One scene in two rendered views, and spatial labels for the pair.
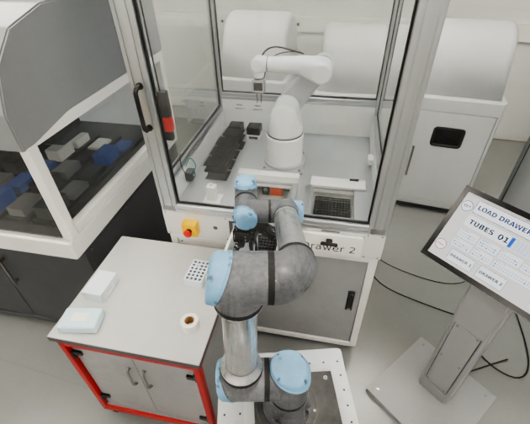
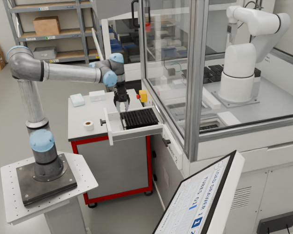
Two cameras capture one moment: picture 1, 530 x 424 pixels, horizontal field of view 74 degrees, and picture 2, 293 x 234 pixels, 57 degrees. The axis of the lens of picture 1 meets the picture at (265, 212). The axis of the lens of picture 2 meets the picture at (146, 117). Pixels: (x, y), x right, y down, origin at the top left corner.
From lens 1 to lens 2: 1.42 m
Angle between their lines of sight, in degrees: 53
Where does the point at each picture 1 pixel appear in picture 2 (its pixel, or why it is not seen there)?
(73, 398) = not seen: hidden behind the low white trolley
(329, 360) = (87, 183)
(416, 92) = (193, 27)
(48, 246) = not seen: hidden behind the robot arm
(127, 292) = (99, 104)
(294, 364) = (42, 137)
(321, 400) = (56, 182)
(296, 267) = (17, 59)
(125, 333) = (76, 113)
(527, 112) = not seen: outside the picture
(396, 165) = (189, 93)
